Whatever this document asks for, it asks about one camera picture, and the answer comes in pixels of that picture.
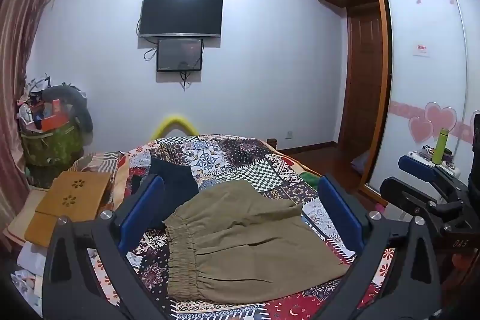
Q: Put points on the yellow foam bar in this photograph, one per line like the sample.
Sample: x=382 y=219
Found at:
x=174 y=121

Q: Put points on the green cloth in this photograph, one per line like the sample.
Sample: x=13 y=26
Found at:
x=309 y=178

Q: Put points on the orange box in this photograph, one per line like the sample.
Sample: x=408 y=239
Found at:
x=54 y=115

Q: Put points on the white heart-print wardrobe door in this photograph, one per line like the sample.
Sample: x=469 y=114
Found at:
x=468 y=42
x=416 y=98

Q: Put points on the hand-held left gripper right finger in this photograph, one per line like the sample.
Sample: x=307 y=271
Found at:
x=339 y=209

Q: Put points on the brown striped cloth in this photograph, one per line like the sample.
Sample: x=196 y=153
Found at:
x=99 y=160

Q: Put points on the yellow wooden lap desk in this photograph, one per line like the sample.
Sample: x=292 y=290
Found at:
x=71 y=192

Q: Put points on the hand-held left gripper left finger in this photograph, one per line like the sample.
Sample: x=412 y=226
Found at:
x=144 y=209

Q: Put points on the black wall television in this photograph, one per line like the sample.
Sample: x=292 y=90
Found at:
x=182 y=14

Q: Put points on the green bottle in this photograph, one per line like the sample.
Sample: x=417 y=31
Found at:
x=439 y=145

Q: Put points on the small black wall monitor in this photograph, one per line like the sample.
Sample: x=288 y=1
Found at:
x=180 y=55

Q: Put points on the white wall socket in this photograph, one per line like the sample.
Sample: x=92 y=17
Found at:
x=289 y=134

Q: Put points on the wooden room door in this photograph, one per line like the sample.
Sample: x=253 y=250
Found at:
x=362 y=80

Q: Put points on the folded navy pants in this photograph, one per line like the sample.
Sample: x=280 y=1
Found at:
x=176 y=185

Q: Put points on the khaki pants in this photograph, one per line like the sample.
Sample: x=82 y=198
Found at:
x=243 y=241

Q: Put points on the white door label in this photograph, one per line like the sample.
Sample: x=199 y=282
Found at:
x=420 y=50

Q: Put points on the striped pink curtain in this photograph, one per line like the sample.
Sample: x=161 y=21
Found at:
x=18 y=54

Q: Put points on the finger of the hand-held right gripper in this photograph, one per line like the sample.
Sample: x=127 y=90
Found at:
x=418 y=170
x=405 y=198

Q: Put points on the patchwork printed blanket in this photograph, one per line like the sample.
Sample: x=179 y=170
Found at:
x=240 y=155

